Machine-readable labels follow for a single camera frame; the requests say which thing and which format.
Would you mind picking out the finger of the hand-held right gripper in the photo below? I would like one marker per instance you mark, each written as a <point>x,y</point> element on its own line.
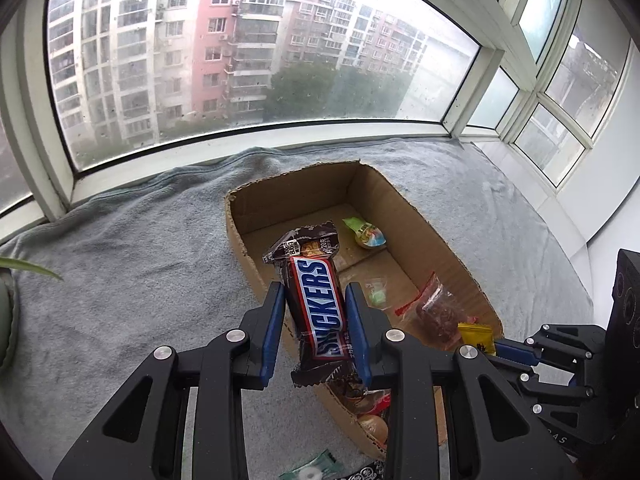
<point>550,392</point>
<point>517,352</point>

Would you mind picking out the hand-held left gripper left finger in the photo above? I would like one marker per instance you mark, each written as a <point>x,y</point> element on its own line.
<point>272,330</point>

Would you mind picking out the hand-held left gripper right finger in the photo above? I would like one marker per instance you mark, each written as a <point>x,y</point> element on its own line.
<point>356,330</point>

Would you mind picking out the green candy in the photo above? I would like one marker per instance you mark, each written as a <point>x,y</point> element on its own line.
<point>378,296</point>

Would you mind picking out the yellow snack packet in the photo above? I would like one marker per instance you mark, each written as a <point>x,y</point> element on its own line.
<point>475,337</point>

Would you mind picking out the brown chocolate bar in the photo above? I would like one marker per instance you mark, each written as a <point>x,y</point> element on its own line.
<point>312,305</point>

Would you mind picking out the red clear dried-fruit packet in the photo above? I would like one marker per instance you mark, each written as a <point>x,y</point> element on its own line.
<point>437,317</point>

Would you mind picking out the green candy packet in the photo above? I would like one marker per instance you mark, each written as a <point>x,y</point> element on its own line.
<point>370,236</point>

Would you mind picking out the round golden pastry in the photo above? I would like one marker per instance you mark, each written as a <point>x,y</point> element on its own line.
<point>375,430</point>

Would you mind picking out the cardboard box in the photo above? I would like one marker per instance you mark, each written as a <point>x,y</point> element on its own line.
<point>300,195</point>

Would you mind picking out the grey blanket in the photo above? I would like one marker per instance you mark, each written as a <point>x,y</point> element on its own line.
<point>150,260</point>

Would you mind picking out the black patterned snack packet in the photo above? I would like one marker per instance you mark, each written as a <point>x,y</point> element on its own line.
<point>367,472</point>

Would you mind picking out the green white mint packet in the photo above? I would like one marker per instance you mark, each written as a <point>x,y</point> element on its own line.
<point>310,472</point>

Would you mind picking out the green plant leaf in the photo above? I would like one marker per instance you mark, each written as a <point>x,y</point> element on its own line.
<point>30,266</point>

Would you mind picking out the grey-green plant pot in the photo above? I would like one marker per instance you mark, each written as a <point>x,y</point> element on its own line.
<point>7,325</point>

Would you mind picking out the pink white apartment building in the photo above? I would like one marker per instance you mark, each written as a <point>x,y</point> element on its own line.
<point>215,45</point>

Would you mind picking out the white window frame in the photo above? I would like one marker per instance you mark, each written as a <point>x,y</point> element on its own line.
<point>45,175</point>

